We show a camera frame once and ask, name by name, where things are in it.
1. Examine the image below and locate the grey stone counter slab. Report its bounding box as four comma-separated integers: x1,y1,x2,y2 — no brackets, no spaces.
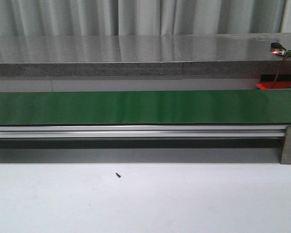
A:
0,33,291,77

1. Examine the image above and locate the green conveyor belt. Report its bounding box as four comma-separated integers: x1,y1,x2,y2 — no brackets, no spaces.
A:
0,89,291,125

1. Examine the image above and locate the red plastic tray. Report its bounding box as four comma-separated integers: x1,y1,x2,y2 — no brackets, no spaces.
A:
256,81,291,90

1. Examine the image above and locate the small sensor circuit board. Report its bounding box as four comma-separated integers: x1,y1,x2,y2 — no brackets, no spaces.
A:
270,42,291,56

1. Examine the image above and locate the white pleated curtain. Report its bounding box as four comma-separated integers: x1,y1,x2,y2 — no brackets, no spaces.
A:
0,0,291,36

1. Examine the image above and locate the aluminium conveyor frame rail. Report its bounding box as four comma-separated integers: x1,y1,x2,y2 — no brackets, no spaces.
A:
0,124,287,139

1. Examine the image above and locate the red black sensor wire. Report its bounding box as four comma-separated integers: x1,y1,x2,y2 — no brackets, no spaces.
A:
271,51,291,89

